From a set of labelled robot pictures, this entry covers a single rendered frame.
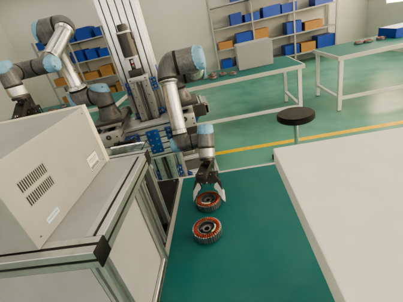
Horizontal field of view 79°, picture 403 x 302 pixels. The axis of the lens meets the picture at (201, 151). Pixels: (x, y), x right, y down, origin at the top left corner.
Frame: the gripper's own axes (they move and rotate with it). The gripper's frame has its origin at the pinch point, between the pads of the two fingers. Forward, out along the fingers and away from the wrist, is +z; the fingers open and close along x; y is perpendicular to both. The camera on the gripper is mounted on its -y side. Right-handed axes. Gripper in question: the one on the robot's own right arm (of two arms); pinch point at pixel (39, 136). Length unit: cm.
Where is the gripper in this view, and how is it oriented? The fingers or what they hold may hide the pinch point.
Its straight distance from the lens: 142.7
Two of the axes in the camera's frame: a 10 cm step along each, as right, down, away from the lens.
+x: -9.7, 2.4, 0.0
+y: -1.1, -4.4, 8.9
